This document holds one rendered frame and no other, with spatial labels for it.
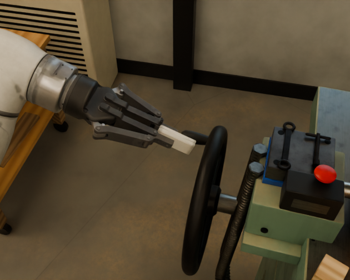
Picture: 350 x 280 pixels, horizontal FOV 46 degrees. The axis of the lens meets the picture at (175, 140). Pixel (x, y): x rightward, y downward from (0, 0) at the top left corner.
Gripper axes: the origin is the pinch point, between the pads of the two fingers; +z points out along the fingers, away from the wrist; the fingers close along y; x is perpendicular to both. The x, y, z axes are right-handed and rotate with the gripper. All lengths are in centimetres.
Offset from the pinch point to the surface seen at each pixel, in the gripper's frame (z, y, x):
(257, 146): 12.0, -1.5, -9.2
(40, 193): -33, 33, 111
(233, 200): 14.9, -3.4, 5.1
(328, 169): 19.6, -7.8, -17.6
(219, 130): 6.5, 3.3, -3.7
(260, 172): 13.1, -6.7, -9.5
